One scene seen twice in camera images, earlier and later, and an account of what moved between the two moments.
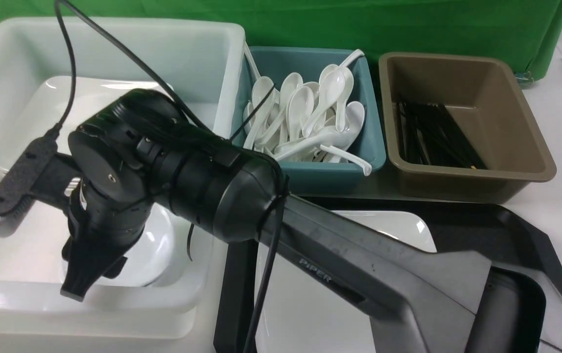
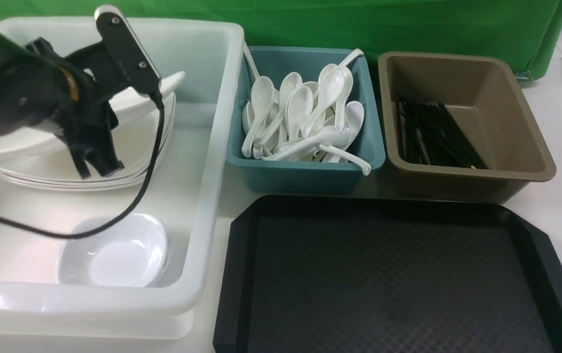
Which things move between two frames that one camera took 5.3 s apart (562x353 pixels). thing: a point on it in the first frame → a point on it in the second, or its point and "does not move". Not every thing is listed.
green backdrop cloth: [528, 31] does not move
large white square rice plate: [300, 311] → [137, 116]
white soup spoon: [332, 88] does not move
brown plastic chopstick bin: [459, 129] does not move
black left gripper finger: [91, 256] → [97, 135]
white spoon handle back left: [248, 55] does not move
